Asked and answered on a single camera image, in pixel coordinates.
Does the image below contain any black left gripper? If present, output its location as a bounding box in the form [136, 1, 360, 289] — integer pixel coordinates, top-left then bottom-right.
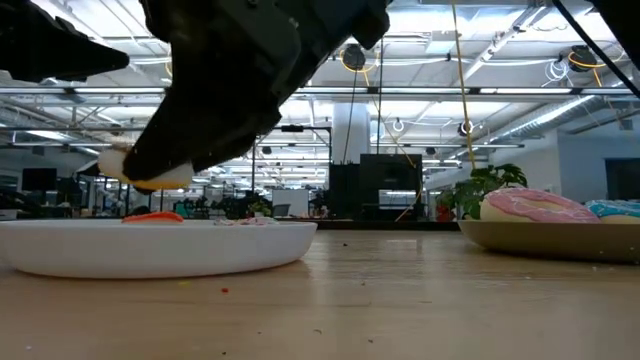
[0, 0, 131, 84]

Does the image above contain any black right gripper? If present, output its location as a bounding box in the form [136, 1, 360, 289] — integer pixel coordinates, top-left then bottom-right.
[122, 0, 392, 184]

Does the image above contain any white round plate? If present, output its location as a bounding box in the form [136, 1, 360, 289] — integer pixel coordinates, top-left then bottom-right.
[0, 218, 319, 280]

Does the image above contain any pink frosted donut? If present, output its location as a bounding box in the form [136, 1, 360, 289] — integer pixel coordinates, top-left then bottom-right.
[478, 187, 601, 225]

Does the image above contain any orange frosted donut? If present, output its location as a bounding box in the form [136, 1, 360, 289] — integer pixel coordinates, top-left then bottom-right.
[121, 210, 186, 225]

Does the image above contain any black studio lamp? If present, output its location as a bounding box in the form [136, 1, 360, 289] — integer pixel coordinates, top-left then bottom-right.
[74, 158, 101, 178]

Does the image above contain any small green plant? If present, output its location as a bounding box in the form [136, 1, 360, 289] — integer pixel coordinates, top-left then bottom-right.
[246, 199, 274, 219]

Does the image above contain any black computer monitor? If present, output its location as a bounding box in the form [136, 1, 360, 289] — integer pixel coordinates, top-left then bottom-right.
[21, 167, 58, 193]

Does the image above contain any white board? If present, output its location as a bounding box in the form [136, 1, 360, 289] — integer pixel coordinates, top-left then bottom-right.
[271, 189, 310, 219]

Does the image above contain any white building column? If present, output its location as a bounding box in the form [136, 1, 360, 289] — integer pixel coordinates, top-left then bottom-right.
[331, 102, 372, 166]

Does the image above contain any black cabinet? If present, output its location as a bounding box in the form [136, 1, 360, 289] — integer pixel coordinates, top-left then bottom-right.
[327, 153, 424, 222]

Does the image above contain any long ceiling light bar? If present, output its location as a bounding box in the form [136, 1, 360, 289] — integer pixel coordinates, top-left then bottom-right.
[0, 85, 640, 97]

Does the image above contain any large green potted plant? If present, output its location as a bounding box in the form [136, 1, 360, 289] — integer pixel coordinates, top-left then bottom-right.
[433, 163, 529, 221]

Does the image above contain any beige round plate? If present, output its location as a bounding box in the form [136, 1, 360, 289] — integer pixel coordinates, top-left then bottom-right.
[457, 219, 640, 265]

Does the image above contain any large blue frosted donut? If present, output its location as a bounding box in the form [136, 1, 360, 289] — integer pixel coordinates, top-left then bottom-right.
[584, 199, 640, 226]

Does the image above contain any black metal frame rig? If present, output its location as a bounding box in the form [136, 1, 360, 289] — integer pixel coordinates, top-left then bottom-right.
[249, 124, 334, 196]

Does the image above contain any black ceiling cable reel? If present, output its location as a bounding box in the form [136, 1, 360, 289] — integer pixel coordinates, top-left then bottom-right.
[567, 44, 599, 75]
[340, 43, 369, 73]

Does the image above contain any black hanging cable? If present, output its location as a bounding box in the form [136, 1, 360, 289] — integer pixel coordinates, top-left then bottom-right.
[377, 37, 386, 156]

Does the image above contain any yellow hanging rope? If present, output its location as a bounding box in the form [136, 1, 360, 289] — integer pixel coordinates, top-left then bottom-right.
[449, 0, 477, 171]

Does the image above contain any silver ventilation duct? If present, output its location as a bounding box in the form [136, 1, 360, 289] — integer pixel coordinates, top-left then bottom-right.
[487, 64, 640, 147]

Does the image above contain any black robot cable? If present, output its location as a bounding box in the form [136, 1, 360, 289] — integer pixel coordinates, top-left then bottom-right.
[549, 0, 640, 100]

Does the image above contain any dark wall screen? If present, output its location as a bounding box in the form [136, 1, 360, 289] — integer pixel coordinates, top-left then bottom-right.
[604, 158, 640, 202]

